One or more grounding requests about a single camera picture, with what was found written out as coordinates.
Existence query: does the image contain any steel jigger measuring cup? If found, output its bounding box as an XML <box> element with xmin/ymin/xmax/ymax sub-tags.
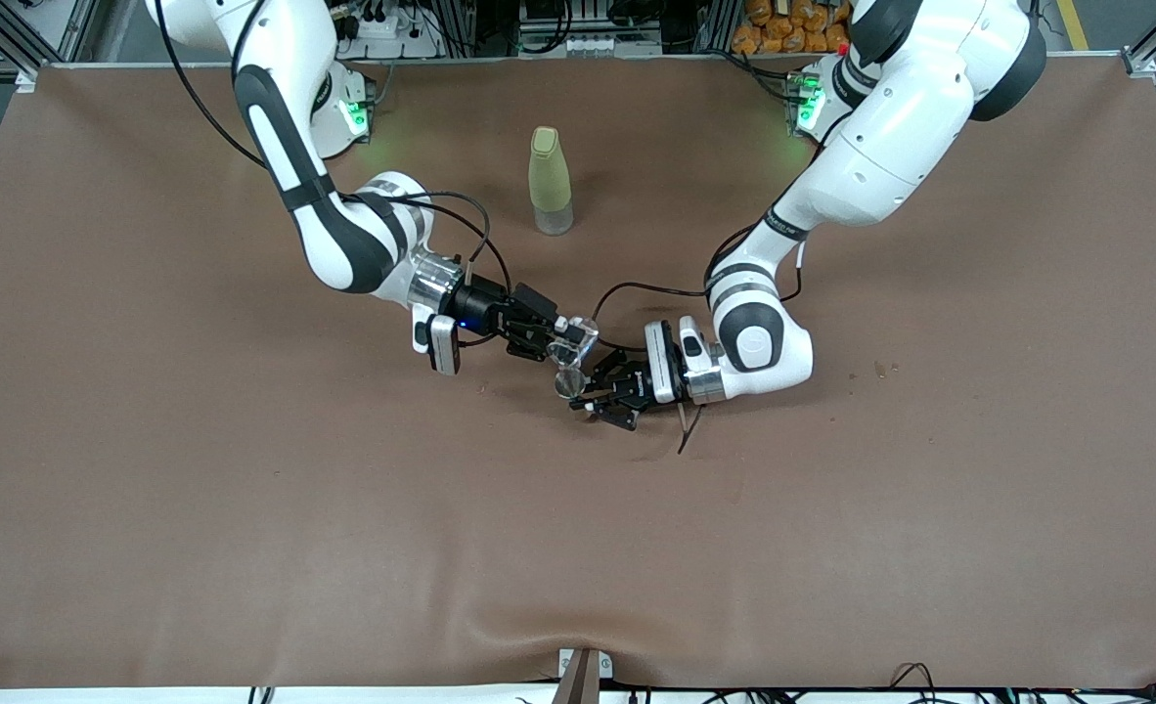
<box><xmin>555</xmin><ymin>364</ymin><xmax>599</xmax><ymax>402</ymax></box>

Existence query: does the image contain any clear glass cup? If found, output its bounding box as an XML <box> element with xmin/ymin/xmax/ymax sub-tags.
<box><xmin>546</xmin><ymin>315</ymin><xmax>600</xmax><ymax>368</ymax></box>

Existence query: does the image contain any green bottle with clear base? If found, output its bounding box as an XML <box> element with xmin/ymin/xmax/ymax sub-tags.
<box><xmin>528</xmin><ymin>125</ymin><xmax>575</xmax><ymax>238</ymax></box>

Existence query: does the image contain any brown table cover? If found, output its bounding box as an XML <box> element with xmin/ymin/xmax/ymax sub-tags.
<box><xmin>0</xmin><ymin>54</ymin><xmax>1156</xmax><ymax>690</ymax></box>

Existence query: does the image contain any white connector strip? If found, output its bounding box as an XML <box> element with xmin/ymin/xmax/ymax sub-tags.
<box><xmin>556</xmin><ymin>34</ymin><xmax>640</xmax><ymax>58</ymax></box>

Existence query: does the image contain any white power strip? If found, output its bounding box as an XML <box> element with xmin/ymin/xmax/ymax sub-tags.
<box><xmin>338</xmin><ymin>0</ymin><xmax>442</xmax><ymax>60</ymax></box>

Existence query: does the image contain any orange bread pile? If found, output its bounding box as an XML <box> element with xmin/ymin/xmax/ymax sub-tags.
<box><xmin>732</xmin><ymin>0</ymin><xmax>858</xmax><ymax>55</ymax></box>

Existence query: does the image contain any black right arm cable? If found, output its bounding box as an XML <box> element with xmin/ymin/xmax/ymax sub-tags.
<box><xmin>153</xmin><ymin>0</ymin><xmax>515</xmax><ymax>348</ymax></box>

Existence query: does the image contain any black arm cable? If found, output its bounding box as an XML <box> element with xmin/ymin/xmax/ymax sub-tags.
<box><xmin>590</xmin><ymin>225</ymin><xmax>806</xmax><ymax>456</ymax></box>
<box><xmin>153</xmin><ymin>0</ymin><xmax>515</xmax><ymax>348</ymax></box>

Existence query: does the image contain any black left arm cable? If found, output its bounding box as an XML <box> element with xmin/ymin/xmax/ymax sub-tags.
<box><xmin>590</xmin><ymin>225</ymin><xmax>806</xmax><ymax>456</ymax></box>

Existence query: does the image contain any metal table edge bracket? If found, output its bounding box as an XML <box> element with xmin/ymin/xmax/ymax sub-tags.
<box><xmin>551</xmin><ymin>647</ymin><xmax>613</xmax><ymax>704</ymax></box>

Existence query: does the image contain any black base power cable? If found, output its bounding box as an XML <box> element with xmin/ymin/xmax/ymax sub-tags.
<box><xmin>720</xmin><ymin>47</ymin><xmax>796</xmax><ymax>102</ymax></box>

